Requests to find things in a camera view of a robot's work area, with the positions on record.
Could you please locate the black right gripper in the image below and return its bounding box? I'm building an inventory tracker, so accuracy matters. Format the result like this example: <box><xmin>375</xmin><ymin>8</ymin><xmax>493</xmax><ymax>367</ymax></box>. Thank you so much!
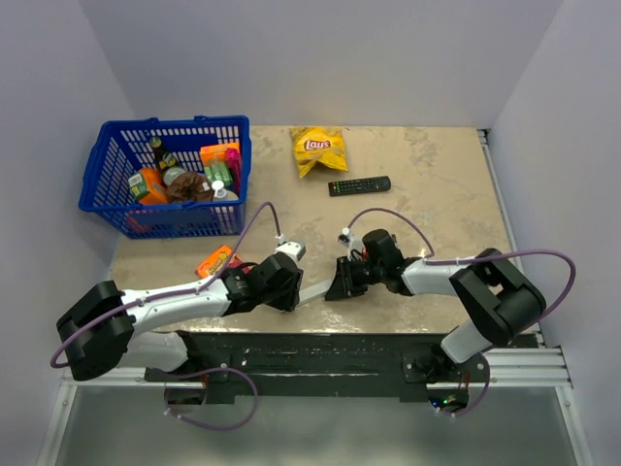
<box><xmin>325</xmin><ymin>255</ymin><xmax>385</xmax><ymax>301</ymax></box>

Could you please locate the white remote control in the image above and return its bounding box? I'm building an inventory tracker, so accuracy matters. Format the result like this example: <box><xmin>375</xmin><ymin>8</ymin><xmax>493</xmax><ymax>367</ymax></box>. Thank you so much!
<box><xmin>298</xmin><ymin>281</ymin><xmax>332</xmax><ymax>306</ymax></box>

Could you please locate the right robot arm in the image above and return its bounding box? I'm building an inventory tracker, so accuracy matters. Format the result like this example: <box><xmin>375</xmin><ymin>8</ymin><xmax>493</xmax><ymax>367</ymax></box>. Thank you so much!
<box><xmin>325</xmin><ymin>229</ymin><xmax>546</xmax><ymax>382</ymax></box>

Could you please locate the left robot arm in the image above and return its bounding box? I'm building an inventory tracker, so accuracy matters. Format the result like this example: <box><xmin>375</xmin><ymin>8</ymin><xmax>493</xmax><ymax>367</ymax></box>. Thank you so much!
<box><xmin>56</xmin><ymin>252</ymin><xmax>304</xmax><ymax>382</ymax></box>

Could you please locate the black TV remote control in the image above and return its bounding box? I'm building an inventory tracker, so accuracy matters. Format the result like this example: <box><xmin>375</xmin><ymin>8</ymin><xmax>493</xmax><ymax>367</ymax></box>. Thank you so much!
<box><xmin>328</xmin><ymin>176</ymin><xmax>392</xmax><ymax>197</ymax></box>

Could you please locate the pink orange candy box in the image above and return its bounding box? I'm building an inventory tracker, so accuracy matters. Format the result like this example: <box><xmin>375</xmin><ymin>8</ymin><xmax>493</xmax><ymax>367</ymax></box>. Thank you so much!
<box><xmin>195</xmin><ymin>245</ymin><xmax>243</xmax><ymax>279</ymax></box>

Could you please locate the small white-capped bottle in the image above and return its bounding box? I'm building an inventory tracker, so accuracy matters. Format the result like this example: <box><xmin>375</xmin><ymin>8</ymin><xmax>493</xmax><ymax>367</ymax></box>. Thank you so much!
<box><xmin>211</xmin><ymin>180</ymin><xmax>239</xmax><ymax>202</ymax></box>

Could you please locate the brown round package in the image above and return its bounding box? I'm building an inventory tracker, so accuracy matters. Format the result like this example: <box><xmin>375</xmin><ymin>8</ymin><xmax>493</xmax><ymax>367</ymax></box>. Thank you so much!
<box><xmin>167</xmin><ymin>172</ymin><xmax>213</xmax><ymax>203</ymax></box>

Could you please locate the orange green snack box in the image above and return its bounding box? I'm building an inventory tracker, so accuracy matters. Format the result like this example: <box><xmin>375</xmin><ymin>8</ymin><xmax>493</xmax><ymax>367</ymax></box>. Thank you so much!
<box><xmin>200</xmin><ymin>142</ymin><xmax>242</xmax><ymax>185</ymax></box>

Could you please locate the yellow Lays chips bag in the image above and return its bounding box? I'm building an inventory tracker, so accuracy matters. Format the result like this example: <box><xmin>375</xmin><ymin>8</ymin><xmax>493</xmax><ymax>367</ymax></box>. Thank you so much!
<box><xmin>289</xmin><ymin>126</ymin><xmax>348</xmax><ymax>179</ymax></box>

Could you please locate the blue plastic shopping basket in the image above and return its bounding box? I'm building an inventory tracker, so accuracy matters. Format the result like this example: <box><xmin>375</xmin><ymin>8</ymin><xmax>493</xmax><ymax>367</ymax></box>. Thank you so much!
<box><xmin>79</xmin><ymin>115</ymin><xmax>252</xmax><ymax>239</ymax></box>

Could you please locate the orange juice carton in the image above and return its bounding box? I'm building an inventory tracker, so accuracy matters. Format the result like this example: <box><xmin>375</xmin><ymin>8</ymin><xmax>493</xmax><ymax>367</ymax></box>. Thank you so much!
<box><xmin>128</xmin><ymin>167</ymin><xmax>168</xmax><ymax>206</ymax></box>

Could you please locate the dark glass bottle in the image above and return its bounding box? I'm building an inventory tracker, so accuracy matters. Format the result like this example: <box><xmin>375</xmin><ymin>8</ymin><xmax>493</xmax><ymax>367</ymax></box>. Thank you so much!
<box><xmin>148</xmin><ymin>136</ymin><xmax>185</xmax><ymax>186</ymax></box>

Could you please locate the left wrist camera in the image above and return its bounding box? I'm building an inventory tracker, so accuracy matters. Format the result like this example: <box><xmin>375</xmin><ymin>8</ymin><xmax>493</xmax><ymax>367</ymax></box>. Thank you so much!
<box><xmin>275</xmin><ymin>234</ymin><xmax>307</xmax><ymax>263</ymax></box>

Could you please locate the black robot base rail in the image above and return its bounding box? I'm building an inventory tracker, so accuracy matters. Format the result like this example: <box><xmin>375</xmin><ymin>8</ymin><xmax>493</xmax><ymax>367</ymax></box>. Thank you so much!
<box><xmin>145</xmin><ymin>332</ymin><xmax>490</xmax><ymax>404</ymax></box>

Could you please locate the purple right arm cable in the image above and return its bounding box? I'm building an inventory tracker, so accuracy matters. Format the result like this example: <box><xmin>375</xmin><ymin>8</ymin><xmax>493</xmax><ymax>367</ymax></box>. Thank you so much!
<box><xmin>346</xmin><ymin>207</ymin><xmax>577</xmax><ymax>418</ymax></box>

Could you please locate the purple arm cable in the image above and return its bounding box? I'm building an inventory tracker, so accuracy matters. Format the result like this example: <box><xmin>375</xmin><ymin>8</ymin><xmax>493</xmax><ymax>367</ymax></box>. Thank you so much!
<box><xmin>49</xmin><ymin>201</ymin><xmax>285</xmax><ymax>369</ymax></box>
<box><xmin>346</xmin><ymin>207</ymin><xmax>577</xmax><ymax>418</ymax></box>

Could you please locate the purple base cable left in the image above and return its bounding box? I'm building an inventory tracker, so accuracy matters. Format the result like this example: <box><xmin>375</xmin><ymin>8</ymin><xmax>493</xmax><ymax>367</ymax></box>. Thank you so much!
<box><xmin>163</xmin><ymin>366</ymin><xmax>259</xmax><ymax>431</ymax></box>

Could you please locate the aluminium frame rail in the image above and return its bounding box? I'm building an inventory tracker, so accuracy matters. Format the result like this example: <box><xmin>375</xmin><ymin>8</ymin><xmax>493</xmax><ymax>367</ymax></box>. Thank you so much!
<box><xmin>476</xmin><ymin>128</ymin><xmax>596</xmax><ymax>466</ymax></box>

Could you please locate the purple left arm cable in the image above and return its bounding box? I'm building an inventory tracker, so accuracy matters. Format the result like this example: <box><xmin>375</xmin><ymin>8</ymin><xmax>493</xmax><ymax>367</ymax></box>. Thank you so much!
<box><xmin>49</xmin><ymin>201</ymin><xmax>285</xmax><ymax>369</ymax></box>

